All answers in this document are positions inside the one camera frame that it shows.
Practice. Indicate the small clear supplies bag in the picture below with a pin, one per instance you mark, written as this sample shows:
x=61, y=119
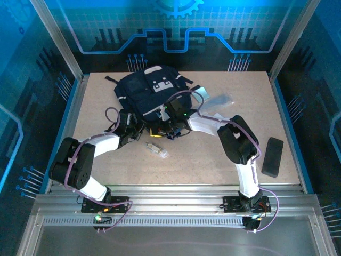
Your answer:
x=157, y=150

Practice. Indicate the light teal card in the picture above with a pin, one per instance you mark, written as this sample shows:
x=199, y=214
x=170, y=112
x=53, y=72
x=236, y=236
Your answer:
x=202, y=93

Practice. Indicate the navy blue backpack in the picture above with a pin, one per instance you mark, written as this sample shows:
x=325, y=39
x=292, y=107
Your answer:
x=138, y=93

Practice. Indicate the white green sticky pad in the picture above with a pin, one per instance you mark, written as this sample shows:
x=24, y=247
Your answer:
x=218, y=115

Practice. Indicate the clear plastic stationery bag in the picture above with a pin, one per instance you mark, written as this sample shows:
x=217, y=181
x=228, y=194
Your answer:
x=221, y=99

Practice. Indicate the black pencil case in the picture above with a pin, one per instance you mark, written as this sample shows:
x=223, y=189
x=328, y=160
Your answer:
x=272, y=157

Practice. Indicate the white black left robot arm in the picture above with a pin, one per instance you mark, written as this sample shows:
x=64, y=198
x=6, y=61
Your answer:
x=104, y=145

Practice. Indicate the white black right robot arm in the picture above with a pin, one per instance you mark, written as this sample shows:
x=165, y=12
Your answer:
x=210, y=124

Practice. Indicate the blue table side strip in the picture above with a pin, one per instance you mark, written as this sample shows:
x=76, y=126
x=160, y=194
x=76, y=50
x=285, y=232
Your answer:
x=64, y=120

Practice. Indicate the black controller box with LED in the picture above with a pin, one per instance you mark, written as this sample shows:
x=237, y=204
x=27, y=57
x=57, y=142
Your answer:
x=249, y=224
x=105, y=220

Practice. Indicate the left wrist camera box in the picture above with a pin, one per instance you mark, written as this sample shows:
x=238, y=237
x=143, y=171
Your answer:
x=129, y=119

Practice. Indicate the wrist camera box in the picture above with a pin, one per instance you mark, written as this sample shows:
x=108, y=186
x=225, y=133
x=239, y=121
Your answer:
x=165, y=113
x=129, y=119

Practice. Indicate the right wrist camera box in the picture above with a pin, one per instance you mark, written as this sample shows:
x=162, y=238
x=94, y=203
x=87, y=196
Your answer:
x=165, y=113

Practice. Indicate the aluminium table side rail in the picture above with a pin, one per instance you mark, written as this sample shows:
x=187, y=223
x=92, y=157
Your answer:
x=284, y=120
x=72, y=120

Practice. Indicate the aluminium front rail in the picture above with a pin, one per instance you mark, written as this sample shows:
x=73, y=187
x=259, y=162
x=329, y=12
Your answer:
x=173, y=197

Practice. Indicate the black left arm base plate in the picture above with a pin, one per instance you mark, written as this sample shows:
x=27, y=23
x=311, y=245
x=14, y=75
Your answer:
x=88, y=206

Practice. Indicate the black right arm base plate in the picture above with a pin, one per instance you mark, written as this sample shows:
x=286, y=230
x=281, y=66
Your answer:
x=230, y=204

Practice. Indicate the aluminium frame post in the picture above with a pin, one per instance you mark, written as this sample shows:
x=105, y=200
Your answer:
x=291, y=40
x=60, y=40

